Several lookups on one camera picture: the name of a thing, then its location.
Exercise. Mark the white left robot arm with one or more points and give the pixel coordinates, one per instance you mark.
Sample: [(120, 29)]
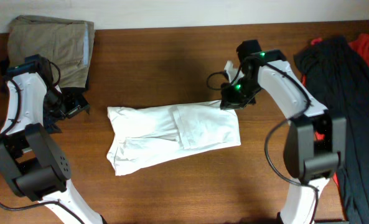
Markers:
[(31, 162)]

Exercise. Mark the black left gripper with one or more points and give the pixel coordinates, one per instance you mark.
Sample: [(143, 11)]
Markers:
[(78, 102)]

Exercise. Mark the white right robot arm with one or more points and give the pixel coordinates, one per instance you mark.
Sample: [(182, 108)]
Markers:
[(315, 145)]

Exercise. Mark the white t-shirt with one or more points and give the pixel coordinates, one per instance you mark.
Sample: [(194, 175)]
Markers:
[(150, 136)]

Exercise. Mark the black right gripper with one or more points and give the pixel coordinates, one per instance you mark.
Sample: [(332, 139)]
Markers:
[(231, 99)]

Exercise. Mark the folded olive green garment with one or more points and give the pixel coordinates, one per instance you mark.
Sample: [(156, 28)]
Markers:
[(67, 43)]

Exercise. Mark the red garment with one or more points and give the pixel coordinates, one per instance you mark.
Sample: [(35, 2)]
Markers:
[(337, 74)]

